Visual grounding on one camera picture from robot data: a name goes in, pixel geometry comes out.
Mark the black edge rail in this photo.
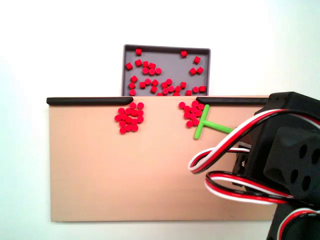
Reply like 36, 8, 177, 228
46, 96, 134, 106
195, 96, 271, 106

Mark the red white black servo cable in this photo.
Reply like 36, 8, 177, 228
187, 109, 320, 174
204, 170, 316, 206
276, 207, 320, 240

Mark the grey rectangular container tray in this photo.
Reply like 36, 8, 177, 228
121, 44, 212, 97

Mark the green T-shaped pusher tool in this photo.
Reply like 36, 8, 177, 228
193, 103, 237, 140

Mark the tan flat board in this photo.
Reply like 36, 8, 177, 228
47, 94, 277, 223

